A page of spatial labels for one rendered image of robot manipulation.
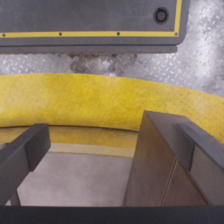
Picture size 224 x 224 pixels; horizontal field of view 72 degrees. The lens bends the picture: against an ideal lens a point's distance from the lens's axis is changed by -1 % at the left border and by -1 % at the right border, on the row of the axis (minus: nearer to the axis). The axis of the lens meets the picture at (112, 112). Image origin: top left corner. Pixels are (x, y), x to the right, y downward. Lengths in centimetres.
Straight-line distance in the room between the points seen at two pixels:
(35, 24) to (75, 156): 43
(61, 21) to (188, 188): 47
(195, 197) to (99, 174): 44
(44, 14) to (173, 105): 69
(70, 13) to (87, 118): 52
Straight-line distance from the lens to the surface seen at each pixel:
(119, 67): 80
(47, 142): 16
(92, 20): 49
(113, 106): 83
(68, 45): 50
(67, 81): 83
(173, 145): 16
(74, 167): 62
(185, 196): 25
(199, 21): 91
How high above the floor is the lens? 80
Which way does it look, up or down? 73 degrees down
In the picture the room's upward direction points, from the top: 180 degrees counter-clockwise
